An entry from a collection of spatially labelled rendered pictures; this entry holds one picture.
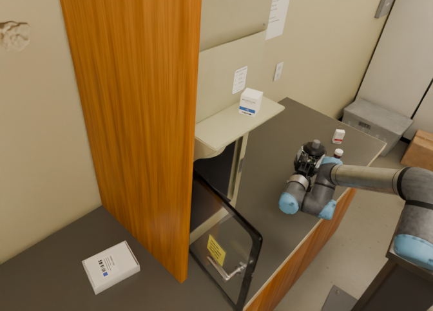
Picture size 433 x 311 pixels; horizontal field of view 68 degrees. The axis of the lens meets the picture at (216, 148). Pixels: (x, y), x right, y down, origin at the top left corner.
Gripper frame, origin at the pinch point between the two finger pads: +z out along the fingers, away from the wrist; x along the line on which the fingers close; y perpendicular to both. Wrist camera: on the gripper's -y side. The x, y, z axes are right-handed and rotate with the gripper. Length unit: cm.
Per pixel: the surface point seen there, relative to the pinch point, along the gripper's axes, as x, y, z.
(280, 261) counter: -4.8, -16.3, -45.2
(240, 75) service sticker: 24, 49, -35
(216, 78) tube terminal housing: 26, 52, -45
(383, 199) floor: -61, -125, 120
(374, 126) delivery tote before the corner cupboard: -35, -102, 191
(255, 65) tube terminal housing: 22, 50, -28
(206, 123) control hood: 26, 41, -51
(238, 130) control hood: 17, 41, -49
